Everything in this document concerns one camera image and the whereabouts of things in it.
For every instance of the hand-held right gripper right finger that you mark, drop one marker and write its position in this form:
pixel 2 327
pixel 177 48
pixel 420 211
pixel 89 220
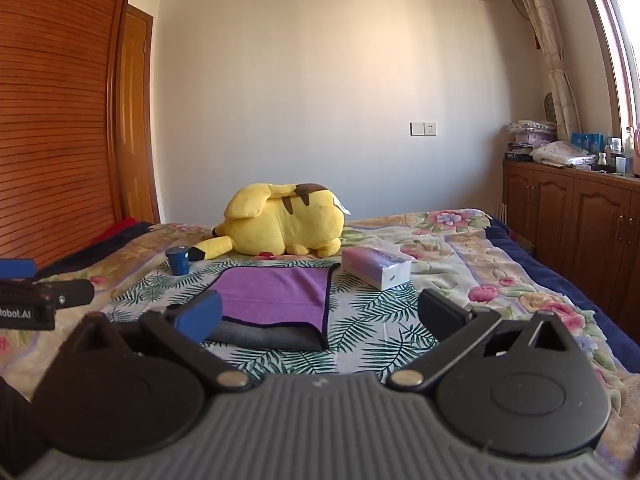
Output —
pixel 442 317

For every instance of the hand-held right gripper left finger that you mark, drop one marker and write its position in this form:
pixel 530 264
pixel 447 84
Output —
pixel 201 316

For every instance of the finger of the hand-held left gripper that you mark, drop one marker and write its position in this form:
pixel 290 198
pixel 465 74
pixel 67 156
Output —
pixel 60 292
pixel 16 268

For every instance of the grey towel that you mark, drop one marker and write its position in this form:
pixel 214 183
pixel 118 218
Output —
pixel 265 336

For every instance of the purple towel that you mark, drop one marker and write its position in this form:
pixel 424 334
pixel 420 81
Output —
pixel 272 292

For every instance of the blue cup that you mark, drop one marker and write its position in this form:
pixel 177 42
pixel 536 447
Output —
pixel 177 261

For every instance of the leaf print sheet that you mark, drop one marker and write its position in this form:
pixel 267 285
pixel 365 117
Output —
pixel 370 332

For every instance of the tissue box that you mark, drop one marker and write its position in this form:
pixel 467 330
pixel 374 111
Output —
pixel 380 267

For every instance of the red cloth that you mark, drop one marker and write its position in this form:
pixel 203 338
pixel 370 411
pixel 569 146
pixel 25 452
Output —
pixel 120 229

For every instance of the yellow plush toy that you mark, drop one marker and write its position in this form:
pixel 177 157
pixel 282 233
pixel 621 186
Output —
pixel 282 222

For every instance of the navy blanket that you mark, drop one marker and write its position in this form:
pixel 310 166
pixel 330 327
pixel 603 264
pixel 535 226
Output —
pixel 575 285

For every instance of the wooden slatted wardrobe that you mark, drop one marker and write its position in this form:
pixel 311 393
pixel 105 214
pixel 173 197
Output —
pixel 55 110

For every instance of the wooden cabinet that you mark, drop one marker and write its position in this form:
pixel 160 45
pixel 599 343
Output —
pixel 580 215

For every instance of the wooden door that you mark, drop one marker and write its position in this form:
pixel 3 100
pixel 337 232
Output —
pixel 136 115

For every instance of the stack of folded cloths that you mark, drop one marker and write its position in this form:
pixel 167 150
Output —
pixel 531 136

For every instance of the white floral cloth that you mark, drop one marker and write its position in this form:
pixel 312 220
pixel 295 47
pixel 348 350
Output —
pixel 561 153

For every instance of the blue boxes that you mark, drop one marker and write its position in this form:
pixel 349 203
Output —
pixel 588 143

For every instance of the brown woven fan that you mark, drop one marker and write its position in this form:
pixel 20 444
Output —
pixel 550 106

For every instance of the row of cosmetic bottles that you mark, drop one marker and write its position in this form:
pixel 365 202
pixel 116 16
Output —
pixel 620 157

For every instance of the patterned curtain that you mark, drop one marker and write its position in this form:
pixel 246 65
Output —
pixel 547 50

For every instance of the white wall socket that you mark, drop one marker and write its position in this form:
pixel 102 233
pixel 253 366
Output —
pixel 423 129

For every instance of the window with wooden frame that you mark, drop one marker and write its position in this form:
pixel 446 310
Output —
pixel 617 45

